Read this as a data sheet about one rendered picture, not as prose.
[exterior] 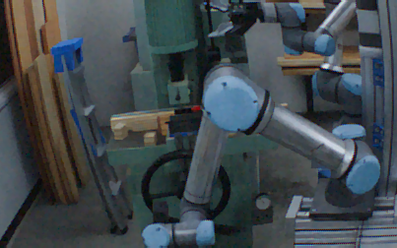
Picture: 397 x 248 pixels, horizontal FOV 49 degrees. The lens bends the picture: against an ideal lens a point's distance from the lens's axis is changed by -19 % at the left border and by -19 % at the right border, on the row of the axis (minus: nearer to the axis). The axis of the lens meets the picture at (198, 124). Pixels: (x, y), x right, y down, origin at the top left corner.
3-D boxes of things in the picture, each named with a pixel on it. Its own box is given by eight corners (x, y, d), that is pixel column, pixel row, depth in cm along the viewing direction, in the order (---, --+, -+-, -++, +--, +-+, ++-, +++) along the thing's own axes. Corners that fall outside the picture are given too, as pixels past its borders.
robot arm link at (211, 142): (208, 50, 134) (170, 209, 152) (209, 60, 124) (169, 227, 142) (250, 59, 135) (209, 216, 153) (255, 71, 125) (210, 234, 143)
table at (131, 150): (104, 177, 173) (101, 161, 171) (115, 143, 202) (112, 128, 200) (282, 159, 171) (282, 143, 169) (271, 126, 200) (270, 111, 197)
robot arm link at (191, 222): (212, 208, 139) (171, 212, 140) (213, 228, 129) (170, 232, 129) (214, 229, 142) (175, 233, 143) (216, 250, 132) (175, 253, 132)
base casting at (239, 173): (129, 196, 187) (124, 174, 183) (141, 135, 240) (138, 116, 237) (251, 184, 185) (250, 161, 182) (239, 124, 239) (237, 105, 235)
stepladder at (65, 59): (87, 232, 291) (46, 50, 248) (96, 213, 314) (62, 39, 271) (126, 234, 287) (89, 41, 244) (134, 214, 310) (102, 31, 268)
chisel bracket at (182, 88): (170, 109, 187) (166, 86, 184) (171, 96, 200) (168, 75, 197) (191, 106, 187) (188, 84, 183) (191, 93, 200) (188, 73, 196)
